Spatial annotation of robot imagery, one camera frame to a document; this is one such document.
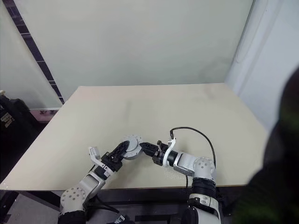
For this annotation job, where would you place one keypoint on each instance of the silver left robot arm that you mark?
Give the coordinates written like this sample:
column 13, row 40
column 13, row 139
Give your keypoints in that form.
column 77, row 193

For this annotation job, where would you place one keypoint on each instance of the dark patterned diagonal strip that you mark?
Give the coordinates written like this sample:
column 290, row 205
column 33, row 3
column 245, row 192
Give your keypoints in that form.
column 35, row 46

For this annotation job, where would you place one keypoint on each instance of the black bag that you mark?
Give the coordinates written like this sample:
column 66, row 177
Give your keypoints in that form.
column 16, row 130

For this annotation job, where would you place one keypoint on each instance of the black table frame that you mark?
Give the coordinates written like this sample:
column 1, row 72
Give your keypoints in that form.
column 144, row 196

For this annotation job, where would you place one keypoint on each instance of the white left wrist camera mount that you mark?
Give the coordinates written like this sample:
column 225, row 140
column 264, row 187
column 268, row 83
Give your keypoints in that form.
column 95, row 159

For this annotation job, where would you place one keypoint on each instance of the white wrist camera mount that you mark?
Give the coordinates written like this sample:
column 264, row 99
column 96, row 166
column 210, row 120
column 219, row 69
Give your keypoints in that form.
column 95, row 159
column 168, row 151

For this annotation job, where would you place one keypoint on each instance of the silver motor housing copper windings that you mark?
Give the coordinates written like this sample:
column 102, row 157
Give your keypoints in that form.
column 130, row 156

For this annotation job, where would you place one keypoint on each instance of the silver round motor lid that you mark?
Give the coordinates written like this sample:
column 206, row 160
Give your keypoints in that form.
column 133, row 143

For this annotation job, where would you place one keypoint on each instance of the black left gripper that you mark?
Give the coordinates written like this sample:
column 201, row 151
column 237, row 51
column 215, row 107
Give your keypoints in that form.
column 112, row 166

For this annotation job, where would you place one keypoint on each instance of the dark blurred rounded shape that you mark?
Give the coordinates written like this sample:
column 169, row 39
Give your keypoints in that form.
column 275, row 163

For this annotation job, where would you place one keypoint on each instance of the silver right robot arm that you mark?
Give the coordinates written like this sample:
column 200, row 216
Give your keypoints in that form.
column 201, row 168

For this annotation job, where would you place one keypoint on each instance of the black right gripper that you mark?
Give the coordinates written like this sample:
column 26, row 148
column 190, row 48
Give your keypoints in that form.
column 157, row 159

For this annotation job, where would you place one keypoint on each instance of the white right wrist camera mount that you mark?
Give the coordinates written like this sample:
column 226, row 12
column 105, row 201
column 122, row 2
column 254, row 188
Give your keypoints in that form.
column 168, row 151

